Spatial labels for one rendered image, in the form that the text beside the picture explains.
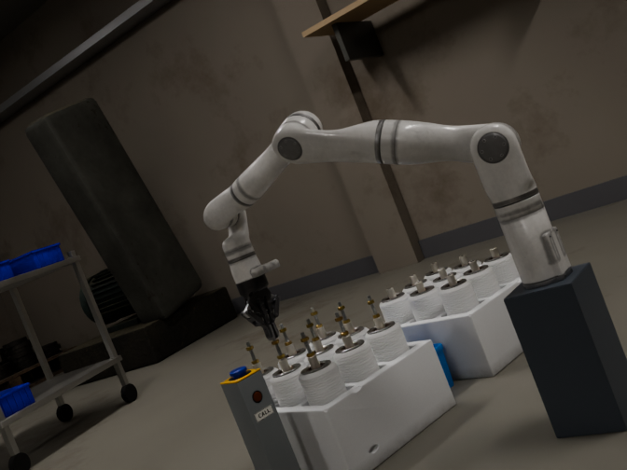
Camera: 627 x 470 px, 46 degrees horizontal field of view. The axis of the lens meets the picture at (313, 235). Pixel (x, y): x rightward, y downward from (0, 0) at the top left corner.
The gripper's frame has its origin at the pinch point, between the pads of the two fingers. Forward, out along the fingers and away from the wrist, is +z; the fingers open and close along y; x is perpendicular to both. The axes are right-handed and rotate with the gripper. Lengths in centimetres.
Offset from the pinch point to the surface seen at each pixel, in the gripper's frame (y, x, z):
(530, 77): -278, -18, -45
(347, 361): -4.7, 15.3, 12.5
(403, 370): -14.2, 22.7, 20.2
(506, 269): -71, 29, 14
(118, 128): -269, -341, -138
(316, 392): 6.8, 13.1, 14.8
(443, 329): -44, 19, 20
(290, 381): 3.4, 3.2, 12.3
